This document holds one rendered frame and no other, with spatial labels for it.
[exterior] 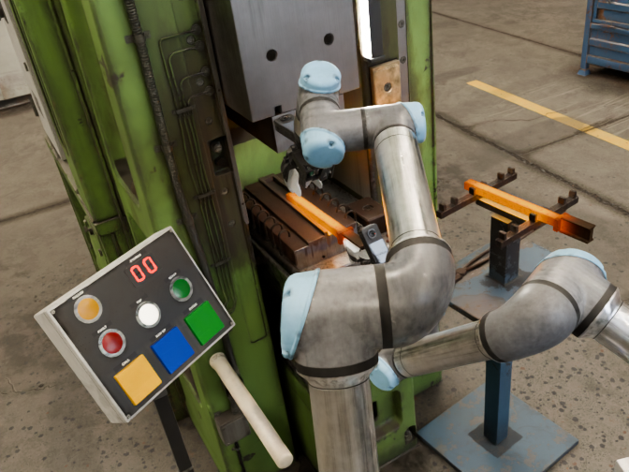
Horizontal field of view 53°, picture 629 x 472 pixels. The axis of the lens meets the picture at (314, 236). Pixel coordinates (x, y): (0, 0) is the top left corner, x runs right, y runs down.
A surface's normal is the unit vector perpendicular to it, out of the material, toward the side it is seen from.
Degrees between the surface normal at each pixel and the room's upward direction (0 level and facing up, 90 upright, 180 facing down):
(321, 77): 27
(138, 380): 60
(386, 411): 90
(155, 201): 90
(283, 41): 90
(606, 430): 0
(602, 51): 90
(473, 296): 0
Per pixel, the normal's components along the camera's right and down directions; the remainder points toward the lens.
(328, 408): -0.42, 0.16
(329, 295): -0.10, -0.46
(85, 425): -0.12, -0.83
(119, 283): 0.64, -0.22
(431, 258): 0.26, -0.65
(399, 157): -0.20, -0.67
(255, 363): 0.50, 0.42
